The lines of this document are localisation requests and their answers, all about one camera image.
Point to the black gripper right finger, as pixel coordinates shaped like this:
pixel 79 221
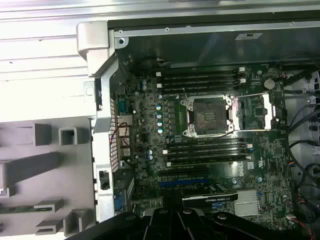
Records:
pixel 192 225

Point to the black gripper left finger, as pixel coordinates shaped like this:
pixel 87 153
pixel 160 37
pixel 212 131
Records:
pixel 160 225

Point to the metal socket cover frame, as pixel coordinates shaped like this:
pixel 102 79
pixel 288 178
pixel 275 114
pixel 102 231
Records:
pixel 268 112

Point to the CPU socket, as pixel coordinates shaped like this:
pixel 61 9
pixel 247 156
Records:
pixel 207 117

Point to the black graphics card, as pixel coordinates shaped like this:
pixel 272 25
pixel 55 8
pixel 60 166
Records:
pixel 210 198

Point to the blue expansion slot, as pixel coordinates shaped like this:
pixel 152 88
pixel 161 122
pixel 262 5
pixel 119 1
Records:
pixel 185 183

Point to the black expansion slot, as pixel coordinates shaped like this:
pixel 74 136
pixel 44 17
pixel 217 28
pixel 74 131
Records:
pixel 185 172

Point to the silver finned heat sink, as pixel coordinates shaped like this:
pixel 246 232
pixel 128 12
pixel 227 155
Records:
pixel 246 202

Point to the black RAM slot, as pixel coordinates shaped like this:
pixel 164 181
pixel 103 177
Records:
pixel 207 162
pixel 200 72
pixel 200 84
pixel 207 150
pixel 200 78
pixel 207 156
pixel 200 89
pixel 207 144

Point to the black and silver PC case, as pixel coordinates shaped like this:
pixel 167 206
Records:
pixel 102 150

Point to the grey parts rack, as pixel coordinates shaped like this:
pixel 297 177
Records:
pixel 75 175

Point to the green motherboard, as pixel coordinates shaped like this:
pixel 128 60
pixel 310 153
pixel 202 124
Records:
pixel 262 155

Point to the round coin battery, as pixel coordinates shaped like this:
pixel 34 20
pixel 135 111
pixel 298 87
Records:
pixel 269 83

